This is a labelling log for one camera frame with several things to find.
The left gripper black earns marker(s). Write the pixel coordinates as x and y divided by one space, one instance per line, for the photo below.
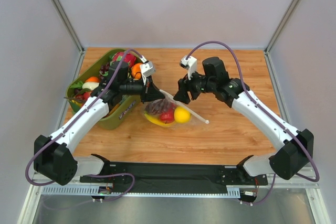
144 91

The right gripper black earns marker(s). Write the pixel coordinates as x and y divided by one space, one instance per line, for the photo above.
188 86

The fake yellow lemon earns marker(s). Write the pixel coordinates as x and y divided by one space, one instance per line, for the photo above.
182 115

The clear zip top bag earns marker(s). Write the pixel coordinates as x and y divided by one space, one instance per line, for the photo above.
195 118

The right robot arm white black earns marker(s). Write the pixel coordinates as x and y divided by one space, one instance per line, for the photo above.
293 147

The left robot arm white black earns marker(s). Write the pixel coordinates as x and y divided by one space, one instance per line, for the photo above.
53 155

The fake purple grapes in bag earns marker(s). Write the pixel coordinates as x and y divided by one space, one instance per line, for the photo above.
157 107

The fake red apple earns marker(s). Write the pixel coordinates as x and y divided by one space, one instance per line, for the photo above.
167 117

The fake yellow banana bunch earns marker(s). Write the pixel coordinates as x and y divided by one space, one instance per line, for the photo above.
156 121

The fake orange persimmon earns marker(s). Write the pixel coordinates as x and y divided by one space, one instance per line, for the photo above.
136 71

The fake pink dragon fruit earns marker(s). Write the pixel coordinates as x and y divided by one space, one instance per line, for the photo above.
130 59

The fake dark grapes in bin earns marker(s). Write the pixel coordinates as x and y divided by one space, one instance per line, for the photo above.
104 69

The fake small orange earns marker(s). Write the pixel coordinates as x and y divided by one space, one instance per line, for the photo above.
93 79

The fake white radish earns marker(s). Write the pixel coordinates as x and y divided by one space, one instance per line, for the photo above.
90 85

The fake red cherry bunch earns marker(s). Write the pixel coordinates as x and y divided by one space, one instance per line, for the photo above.
80 99

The olive green plastic bin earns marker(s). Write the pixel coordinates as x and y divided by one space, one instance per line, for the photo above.
123 108

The black base mat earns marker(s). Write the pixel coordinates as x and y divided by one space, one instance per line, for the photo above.
184 178

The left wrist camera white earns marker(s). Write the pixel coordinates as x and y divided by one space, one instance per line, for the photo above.
147 69

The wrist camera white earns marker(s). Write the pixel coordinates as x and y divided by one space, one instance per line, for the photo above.
147 69
190 64

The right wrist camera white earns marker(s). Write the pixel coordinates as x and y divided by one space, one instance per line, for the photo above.
190 64

